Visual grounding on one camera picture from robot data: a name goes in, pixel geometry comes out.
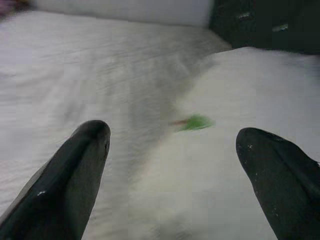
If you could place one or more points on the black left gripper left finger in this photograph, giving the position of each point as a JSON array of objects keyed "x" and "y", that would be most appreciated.
[{"x": 55, "y": 195}]

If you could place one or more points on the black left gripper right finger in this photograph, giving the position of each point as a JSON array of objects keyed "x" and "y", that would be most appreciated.
[{"x": 287, "y": 195}]

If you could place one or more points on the white pillow green tree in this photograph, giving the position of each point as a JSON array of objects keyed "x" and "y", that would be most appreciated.
[{"x": 225, "y": 87}]

